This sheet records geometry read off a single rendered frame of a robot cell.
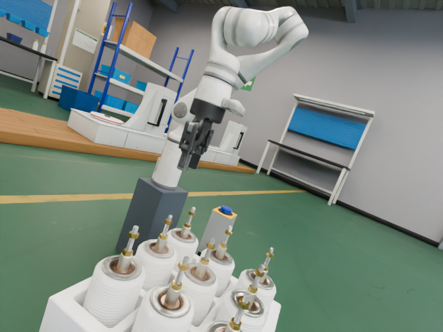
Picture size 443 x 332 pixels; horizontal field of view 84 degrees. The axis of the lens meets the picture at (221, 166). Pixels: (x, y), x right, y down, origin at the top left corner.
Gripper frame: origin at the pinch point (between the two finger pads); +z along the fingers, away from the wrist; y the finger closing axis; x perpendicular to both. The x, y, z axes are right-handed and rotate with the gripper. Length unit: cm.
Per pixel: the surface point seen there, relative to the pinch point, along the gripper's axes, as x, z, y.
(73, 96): -328, 21, -295
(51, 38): -668, -88, -518
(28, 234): -51, 47, -13
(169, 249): 2.0, 21.7, -1.4
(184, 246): 4.0, 22.5, -7.8
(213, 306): 17.1, 29.2, -0.8
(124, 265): -1.2, 20.8, 12.5
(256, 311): 25.4, 21.7, 5.0
